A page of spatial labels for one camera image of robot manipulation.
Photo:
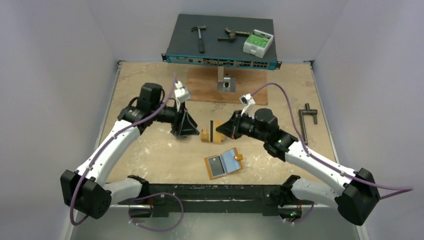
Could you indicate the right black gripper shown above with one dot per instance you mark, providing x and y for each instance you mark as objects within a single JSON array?
[{"x": 237, "y": 122}]

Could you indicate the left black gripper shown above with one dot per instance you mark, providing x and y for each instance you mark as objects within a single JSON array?
[{"x": 183, "y": 125}]

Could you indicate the single gold credit card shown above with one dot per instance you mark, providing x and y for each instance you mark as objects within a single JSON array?
[{"x": 215, "y": 136}]

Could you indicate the orange leather card holder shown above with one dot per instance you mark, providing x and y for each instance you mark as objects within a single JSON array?
[{"x": 231, "y": 161}]

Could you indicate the single black VIP card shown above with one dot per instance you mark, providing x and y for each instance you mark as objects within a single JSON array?
[{"x": 216, "y": 166}]

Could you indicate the gold credit card stack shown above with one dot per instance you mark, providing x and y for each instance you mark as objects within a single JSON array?
[{"x": 205, "y": 135}]

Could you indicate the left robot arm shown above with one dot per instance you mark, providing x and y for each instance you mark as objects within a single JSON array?
[{"x": 86, "y": 189}]

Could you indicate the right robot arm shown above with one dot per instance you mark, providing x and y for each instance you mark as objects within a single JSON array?
[{"x": 351, "y": 192}]

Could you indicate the plywood board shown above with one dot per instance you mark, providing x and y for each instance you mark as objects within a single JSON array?
[{"x": 202, "y": 83}]

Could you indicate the small hammer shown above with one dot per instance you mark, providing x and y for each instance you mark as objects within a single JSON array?
[{"x": 201, "y": 45}]

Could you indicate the white green electronic box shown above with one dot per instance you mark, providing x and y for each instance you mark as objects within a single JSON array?
[{"x": 258, "y": 43}]

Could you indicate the brass clamp tool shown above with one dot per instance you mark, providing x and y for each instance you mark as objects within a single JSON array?
[{"x": 232, "y": 35}]

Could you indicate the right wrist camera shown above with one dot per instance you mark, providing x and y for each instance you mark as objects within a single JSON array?
[{"x": 248, "y": 103}]

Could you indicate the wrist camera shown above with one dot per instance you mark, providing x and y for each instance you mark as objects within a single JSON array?
[
  {"x": 248, "y": 103},
  {"x": 181, "y": 94}
]

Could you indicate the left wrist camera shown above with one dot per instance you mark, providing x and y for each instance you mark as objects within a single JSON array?
[{"x": 181, "y": 94}]

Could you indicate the metal stand bracket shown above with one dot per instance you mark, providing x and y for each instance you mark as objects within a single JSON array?
[{"x": 225, "y": 83}]

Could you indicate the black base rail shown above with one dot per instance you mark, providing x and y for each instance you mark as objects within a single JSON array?
[{"x": 267, "y": 200}]

